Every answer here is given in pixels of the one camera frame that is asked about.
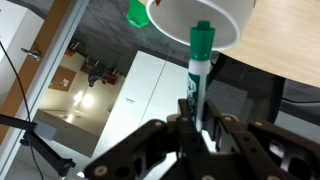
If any wooden door frame post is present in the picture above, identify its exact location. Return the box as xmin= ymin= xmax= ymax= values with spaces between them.
xmin=0 ymin=0 xmax=73 ymax=144

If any silver door handle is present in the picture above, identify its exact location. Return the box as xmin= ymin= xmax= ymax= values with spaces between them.
xmin=20 ymin=47 xmax=43 ymax=62

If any white mug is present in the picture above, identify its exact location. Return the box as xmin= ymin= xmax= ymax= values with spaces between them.
xmin=145 ymin=0 xmax=257 ymax=52

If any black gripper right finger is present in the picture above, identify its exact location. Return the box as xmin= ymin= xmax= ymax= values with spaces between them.
xmin=203 ymin=98 xmax=320 ymax=180

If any black mesh office chair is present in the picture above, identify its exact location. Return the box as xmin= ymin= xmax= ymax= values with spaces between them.
xmin=204 ymin=52 xmax=320 ymax=129

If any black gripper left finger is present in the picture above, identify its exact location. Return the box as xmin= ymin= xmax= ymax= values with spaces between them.
xmin=83 ymin=98 xmax=211 ymax=180

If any thin black hanging cable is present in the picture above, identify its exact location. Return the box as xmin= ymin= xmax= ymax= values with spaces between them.
xmin=0 ymin=39 xmax=45 ymax=180

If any tall white cabinet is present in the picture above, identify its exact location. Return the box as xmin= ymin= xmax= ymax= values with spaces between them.
xmin=91 ymin=49 xmax=218 ymax=161

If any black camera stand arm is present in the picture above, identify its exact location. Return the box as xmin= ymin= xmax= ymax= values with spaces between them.
xmin=0 ymin=113 xmax=77 ymax=178

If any green whiteboard marker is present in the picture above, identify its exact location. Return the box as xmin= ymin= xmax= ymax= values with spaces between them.
xmin=185 ymin=19 xmax=217 ymax=133

